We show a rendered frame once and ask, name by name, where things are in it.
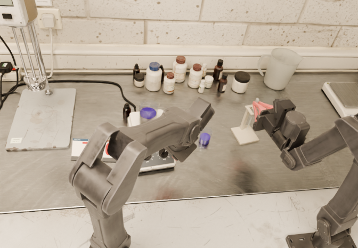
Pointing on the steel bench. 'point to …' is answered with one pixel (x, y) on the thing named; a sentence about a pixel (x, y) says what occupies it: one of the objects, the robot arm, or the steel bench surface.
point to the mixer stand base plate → (42, 120)
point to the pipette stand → (250, 135)
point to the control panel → (155, 159)
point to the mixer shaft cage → (38, 77)
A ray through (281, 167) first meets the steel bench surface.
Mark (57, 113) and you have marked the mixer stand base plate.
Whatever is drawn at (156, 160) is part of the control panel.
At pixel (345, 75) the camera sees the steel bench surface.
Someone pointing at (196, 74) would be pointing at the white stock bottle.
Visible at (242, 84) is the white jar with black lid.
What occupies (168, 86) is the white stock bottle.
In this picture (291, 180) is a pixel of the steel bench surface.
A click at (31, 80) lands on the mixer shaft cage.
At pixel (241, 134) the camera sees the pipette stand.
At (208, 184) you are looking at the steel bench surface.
